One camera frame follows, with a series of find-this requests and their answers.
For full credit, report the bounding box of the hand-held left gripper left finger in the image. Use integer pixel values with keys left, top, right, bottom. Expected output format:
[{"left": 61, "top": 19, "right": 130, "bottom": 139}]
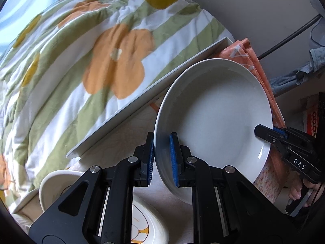
[{"left": 28, "top": 132, "right": 155, "bottom": 244}]

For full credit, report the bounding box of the red and white bag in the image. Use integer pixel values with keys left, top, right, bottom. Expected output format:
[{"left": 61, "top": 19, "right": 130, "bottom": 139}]
[{"left": 306, "top": 95, "right": 321, "bottom": 138}]

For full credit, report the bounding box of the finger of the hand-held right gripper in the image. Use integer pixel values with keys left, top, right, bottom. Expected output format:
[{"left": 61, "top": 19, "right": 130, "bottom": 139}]
[
  {"left": 255, "top": 124, "right": 288, "bottom": 153},
  {"left": 273, "top": 127, "right": 302, "bottom": 143}
]

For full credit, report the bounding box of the light grey cloth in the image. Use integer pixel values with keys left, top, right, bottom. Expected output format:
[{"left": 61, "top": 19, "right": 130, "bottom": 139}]
[{"left": 309, "top": 0, "right": 325, "bottom": 49}]

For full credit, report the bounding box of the bright window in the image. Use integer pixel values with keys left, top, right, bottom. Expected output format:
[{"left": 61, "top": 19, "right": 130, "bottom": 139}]
[{"left": 0, "top": 0, "right": 74, "bottom": 56}]

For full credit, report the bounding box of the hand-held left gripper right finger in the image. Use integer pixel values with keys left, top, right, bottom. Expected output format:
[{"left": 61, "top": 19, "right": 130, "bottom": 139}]
[{"left": 170, "top": 132, "right": 305, "bottom": 244}]

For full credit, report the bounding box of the black cable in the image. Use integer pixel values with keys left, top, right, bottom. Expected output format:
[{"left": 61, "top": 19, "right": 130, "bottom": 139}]
[{"left": 258, "top": 15, "right": 321, "bottom": 58}]

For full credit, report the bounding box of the large plain white plate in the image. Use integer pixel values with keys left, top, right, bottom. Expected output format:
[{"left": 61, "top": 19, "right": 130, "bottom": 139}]
[{"left": 154, "top": 58, "right": 274, "bottom": 205}]

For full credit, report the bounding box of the person's right hand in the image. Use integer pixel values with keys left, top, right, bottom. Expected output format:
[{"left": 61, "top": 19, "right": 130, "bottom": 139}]
[{"left": 288, "top": 171, "right": 322, "bottom": 207}]

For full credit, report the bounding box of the grey garment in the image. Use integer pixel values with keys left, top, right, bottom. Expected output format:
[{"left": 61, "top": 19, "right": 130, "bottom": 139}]
[{"left": 269, "top": 48, "right": 325, "bottom": 96}]

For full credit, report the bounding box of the floral striped blanket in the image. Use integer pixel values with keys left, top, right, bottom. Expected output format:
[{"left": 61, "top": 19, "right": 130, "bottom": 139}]
[{"left": 0, "top": 0, "right": 234, "bottom": 214}]

